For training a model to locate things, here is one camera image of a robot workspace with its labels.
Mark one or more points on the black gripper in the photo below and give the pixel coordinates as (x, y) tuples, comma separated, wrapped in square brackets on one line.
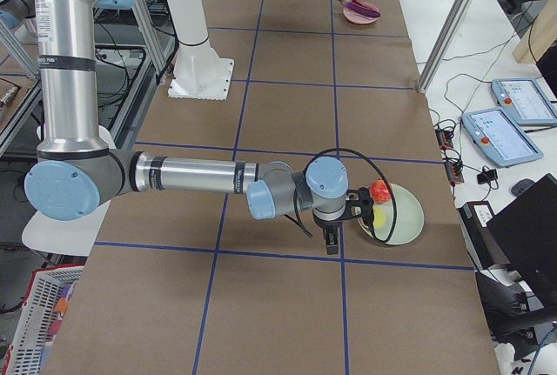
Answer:
[(328, 225)]

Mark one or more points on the peach fruit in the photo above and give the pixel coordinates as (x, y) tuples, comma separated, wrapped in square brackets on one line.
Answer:
[(379, 217)]

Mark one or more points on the red pomegranate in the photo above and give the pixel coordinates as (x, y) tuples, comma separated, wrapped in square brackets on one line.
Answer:
[(379, 191)]

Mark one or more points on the purple eggplant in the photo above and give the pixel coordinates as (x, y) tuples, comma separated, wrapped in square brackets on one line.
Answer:
[(353, 11)]

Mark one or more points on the red chili pepper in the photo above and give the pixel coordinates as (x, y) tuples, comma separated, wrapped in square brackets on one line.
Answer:
[(360, 4)]

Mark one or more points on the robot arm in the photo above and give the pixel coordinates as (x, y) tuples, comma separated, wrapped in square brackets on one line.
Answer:
[(14, 12), (68, 68)]

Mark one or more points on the green plate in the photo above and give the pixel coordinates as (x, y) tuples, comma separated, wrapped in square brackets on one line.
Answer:
[(409, 223)]

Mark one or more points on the blue teach pendant near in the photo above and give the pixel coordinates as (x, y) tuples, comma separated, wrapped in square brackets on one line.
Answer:
[(500, 139)]

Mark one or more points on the blue teach pendant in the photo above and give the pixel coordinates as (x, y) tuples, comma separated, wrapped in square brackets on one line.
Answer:
[(524, 101), (500, 139)]

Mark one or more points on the black computer mouse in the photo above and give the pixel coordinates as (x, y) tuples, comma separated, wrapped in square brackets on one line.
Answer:
[(522, 186)]

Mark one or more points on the pink plate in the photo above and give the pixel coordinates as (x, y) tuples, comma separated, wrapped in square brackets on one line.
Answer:
[(361, 20)]

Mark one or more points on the blue teach pendant far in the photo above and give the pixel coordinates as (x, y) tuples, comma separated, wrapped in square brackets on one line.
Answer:
[(524, 101)]

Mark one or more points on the white chair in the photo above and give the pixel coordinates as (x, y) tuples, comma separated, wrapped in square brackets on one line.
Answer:
[(71, 198)]

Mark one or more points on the white plastic basket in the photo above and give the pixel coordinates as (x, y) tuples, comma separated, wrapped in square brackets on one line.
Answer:
[(40, 318)]

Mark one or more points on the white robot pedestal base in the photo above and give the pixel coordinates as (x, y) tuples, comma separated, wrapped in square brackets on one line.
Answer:
[(199, 72)]

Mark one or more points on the aluminium frame post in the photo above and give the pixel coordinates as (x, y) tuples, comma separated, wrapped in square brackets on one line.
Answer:
[(447, 33)]

